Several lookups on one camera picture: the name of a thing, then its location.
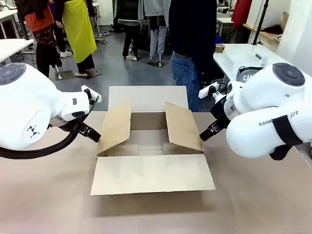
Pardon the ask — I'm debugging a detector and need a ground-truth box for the red hanging garment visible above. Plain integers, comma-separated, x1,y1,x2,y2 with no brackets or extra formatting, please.
231,0,253,30

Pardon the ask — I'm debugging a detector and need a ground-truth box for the person in orange top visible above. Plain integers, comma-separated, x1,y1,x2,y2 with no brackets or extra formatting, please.
14,0,63,78

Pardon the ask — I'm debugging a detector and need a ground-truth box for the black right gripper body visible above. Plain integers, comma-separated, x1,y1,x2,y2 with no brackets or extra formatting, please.
210,96,231,128

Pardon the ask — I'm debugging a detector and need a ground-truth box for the person in dark shirt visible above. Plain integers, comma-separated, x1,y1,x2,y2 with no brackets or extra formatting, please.
168,0,218,113

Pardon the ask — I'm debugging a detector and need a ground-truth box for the dark floor stand plate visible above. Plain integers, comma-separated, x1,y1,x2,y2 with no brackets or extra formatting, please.
146,59,169,68
55,70,75,81
74,70,102,80

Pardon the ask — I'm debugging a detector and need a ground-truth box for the black velcro strap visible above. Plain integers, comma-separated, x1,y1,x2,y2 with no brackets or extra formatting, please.
272,115,304,147

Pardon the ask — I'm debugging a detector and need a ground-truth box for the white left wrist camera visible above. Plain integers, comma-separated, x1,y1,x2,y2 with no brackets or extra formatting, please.
80,84,102,103

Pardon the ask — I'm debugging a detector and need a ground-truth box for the white table with grey legs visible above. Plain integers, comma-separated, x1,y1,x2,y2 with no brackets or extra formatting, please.
0,39,35,63

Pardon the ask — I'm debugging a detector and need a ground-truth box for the brown cardboard box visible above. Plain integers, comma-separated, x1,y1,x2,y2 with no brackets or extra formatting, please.
90,85,216,196

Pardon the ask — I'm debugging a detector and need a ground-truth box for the large white work table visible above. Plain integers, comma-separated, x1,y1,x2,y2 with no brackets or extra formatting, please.
213,43,281,82

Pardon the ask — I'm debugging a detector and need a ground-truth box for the white device box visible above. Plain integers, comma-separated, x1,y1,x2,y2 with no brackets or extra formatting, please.
254,52,269,65

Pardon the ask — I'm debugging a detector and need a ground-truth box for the figure in black trousers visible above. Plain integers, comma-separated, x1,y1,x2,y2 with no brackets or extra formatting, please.
113,0,140,61

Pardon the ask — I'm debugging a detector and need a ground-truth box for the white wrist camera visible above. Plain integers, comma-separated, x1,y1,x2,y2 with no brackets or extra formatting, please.
80,84,102,103
198,82,219,99

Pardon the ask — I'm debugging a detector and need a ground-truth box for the person in yellow apron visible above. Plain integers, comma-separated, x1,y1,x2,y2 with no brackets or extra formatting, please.
52,0,98,77

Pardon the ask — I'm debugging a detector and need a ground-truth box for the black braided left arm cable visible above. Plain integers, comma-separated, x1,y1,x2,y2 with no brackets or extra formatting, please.
0,121,83,160

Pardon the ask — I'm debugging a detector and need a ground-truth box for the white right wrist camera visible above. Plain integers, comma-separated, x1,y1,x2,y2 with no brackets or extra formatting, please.
198,82,219,99

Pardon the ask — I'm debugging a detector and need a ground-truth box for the wooden shelf board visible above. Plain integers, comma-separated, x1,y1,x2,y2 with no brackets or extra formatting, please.
243,23,281,46

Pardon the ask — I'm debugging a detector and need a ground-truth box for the white desk with dark frame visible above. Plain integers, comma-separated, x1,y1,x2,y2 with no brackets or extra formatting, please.
0,9,20,39

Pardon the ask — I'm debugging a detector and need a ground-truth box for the black round lettered object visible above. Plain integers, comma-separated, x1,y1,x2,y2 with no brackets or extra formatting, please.
237,66,264,83

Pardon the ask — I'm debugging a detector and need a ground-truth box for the black tripod pole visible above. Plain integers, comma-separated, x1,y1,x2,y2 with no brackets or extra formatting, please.
252,0,270,46

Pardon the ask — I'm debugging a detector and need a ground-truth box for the figure in grey trousers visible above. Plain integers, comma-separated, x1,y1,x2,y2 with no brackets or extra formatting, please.
137,0,172,64

